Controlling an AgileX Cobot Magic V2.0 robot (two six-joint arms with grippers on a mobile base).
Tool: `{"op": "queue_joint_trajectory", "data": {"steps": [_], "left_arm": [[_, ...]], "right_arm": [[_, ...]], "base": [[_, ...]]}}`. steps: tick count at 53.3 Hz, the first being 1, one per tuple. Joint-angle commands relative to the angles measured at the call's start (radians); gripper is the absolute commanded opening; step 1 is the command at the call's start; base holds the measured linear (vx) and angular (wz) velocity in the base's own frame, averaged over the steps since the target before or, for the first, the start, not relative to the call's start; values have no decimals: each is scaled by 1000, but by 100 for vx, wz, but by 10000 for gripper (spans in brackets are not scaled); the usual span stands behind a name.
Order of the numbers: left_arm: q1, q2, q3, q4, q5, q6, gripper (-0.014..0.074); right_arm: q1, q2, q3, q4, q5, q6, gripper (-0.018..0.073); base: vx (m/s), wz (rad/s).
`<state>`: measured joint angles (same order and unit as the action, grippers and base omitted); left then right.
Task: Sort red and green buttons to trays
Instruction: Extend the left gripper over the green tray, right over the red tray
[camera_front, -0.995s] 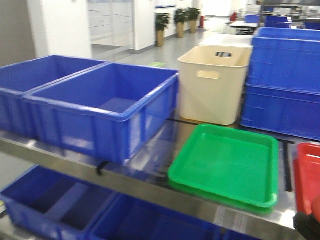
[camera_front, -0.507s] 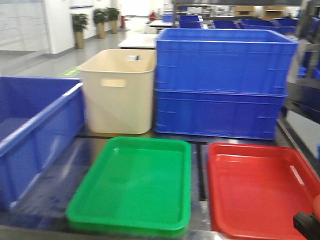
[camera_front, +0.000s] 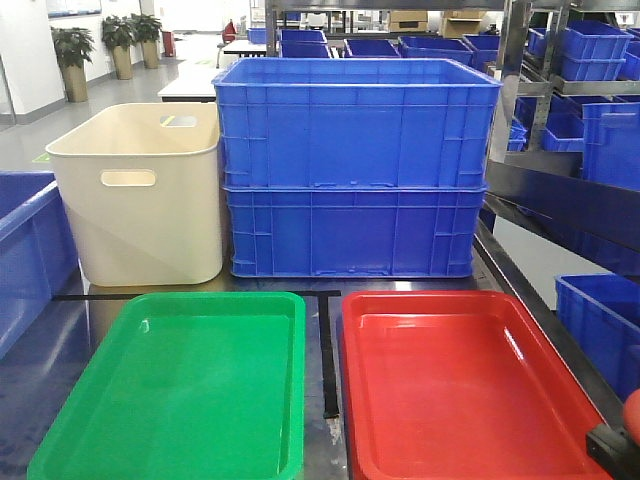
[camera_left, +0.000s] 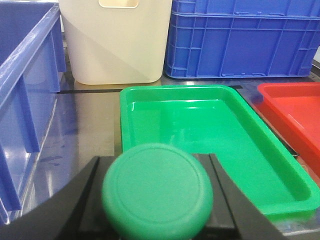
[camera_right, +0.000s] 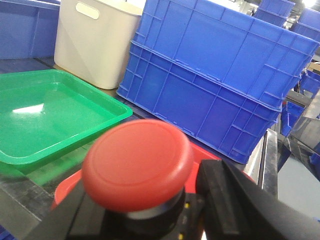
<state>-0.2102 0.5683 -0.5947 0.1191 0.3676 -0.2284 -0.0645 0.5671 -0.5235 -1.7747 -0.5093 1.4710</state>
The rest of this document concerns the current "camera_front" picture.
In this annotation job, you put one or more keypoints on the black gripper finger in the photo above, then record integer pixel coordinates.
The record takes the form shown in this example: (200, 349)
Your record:
(614, 451)

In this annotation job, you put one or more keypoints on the red push button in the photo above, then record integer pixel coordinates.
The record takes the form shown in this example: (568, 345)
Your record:
(631, 414)

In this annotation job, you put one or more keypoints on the blue bin beside trays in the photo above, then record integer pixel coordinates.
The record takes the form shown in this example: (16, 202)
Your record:
(38, 253)

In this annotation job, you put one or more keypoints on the red plastic tray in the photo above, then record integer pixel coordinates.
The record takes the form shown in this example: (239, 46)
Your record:
(459, 385)

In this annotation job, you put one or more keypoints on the blue crate lower stacked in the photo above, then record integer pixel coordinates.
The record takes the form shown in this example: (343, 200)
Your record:
(398, 233)

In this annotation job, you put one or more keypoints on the blue crate stacked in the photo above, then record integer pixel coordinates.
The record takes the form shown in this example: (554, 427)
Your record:
(398, 233)
(354, 123)

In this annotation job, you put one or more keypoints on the green plastic tray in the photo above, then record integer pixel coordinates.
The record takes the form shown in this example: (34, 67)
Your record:
(188, 385)

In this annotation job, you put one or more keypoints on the blue crate upper stacked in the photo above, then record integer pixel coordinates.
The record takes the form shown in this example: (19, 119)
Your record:
(354, 123)

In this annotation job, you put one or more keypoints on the beige plastic basket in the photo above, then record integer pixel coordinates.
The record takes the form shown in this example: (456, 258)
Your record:
(140, 186)

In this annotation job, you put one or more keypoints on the potted plant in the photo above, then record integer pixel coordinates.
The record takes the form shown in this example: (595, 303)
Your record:
(73, 48)

